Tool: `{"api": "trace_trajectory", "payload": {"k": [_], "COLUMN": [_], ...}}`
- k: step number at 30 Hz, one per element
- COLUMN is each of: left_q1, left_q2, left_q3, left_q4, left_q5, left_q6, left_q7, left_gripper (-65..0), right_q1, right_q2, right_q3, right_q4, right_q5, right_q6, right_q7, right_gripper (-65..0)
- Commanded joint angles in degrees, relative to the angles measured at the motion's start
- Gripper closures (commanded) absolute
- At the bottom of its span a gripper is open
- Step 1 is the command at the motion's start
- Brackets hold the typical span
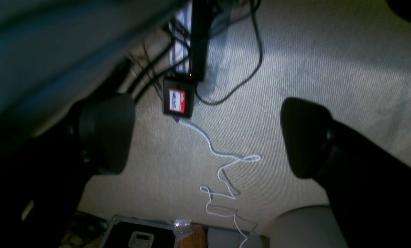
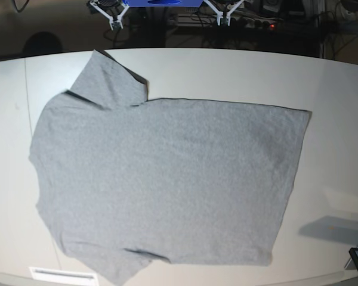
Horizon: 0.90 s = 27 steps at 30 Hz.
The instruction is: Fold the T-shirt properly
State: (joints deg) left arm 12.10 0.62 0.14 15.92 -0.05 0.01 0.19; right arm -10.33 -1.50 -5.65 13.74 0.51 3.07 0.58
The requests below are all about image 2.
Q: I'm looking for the grey T-shirt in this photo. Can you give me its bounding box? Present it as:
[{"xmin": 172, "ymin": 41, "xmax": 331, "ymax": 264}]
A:
[{"xmin": 29, "ymin": 51, "xmax": 310, "ymax": 285}]

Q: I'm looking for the white power strip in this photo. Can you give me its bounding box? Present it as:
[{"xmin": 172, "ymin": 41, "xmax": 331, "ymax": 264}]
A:
[{"xmin": 174, "ymin": 14, "xmax": 282, "ymax": 30}]

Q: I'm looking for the blue plastic base block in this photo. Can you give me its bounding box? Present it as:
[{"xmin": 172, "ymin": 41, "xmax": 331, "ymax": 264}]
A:
[{"xmin": 122, "ymin": 0, "xmax": 203, "ymax": 8}]

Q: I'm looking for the white label strip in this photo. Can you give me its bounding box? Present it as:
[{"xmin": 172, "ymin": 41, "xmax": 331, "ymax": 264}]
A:
[{"xmin": 29, "ymin": 266, "xmax": 98, "ymax": 279}]

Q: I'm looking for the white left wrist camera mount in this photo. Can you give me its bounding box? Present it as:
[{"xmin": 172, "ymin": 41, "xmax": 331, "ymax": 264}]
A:
[{"xmin": 203, "ymin": 0, "xmax": 245, "ymax": 26}]

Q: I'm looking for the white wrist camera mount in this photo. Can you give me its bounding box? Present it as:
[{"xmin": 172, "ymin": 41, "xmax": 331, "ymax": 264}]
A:
[
  {"xmin": 203, "ymin": 0, "xmax": 245, "ymax": 26},
  {"xmin": 87, "ymin": 1, "xmax": 130, "ymax": 30}
]

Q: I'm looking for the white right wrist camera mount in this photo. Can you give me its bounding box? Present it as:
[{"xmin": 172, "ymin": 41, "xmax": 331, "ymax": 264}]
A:
[{"xmin": 87, "ymin": 1, "xmax": 130, "ymax": 30}]

